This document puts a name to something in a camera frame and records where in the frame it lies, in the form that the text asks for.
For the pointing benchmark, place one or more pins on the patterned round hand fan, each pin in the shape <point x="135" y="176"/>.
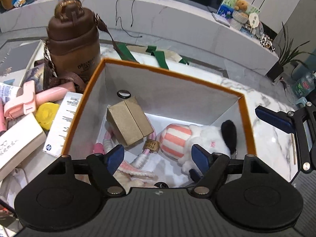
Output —
<point x="260" y="30"/>

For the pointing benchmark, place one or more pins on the white marble counter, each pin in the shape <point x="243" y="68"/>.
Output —
<point x="172" y="22"/>

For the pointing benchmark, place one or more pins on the large water jug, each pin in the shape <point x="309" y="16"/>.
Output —
<point x="306" y="85"/>

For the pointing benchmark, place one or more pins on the cream box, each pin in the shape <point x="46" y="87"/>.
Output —
<point x="19" y="143"/>

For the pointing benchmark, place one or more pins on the white marble desktop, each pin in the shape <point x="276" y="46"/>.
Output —
<point x="269" y="118"/>

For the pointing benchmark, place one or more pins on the cream crochet bunny toy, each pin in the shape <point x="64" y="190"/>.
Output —
<point x="133" y="171"/>

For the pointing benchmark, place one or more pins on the yellow round tape measure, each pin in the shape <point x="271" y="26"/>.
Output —
<point x="47" y="116"/>

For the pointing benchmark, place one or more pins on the brown cardboard box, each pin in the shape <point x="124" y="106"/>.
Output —
<point x="126" y="121"/>

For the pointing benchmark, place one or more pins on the white labelled box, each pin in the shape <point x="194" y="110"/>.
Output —
<point x="64" y="123"/>

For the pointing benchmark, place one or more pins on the white round hand fan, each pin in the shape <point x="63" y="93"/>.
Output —
<point x="253" y="19"/>

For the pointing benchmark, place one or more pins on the potted long-leaf plant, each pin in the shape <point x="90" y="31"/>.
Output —
<point x="275" y="71"/>

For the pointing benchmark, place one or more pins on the orange cardboard box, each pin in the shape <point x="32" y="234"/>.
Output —
<point x="172" y="91"/>

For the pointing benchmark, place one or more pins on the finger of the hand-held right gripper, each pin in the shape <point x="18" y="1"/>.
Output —
<point x="274" y="119"/>

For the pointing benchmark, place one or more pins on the panda plush toy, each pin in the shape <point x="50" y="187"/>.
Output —
<point x="207" y="135"/>

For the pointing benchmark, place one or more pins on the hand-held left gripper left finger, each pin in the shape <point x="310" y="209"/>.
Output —
<point x="114" y="156"/>

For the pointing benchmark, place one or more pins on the floral printed card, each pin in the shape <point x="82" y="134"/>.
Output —
<point x="226" y="6"/>

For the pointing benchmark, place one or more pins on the blue plastic stool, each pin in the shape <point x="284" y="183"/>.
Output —
<point x="301" y="102"/>

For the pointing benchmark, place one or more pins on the grey notebook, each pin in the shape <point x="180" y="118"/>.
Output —
<point x="17" y="59"/>

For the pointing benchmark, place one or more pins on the brown teddy bear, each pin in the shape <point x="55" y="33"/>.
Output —
<point x="241" y="4"/>

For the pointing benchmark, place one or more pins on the purple printed booklet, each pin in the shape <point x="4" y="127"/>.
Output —
<point x="34" y="77"/>

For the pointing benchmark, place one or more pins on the grey laptop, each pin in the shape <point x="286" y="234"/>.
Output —
<point x="221" y="19"/>

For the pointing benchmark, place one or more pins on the pink handheld fan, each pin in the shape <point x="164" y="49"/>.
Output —
<point x="19" y="106"/>

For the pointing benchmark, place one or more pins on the black and white cow toy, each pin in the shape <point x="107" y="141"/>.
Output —
<point x="267" y="44"/>

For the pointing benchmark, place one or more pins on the wooden stick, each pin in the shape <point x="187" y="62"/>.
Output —
<point x="293" y="150"/>

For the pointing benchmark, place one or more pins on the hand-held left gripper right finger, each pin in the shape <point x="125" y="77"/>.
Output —
<point x="201" y="158"/>

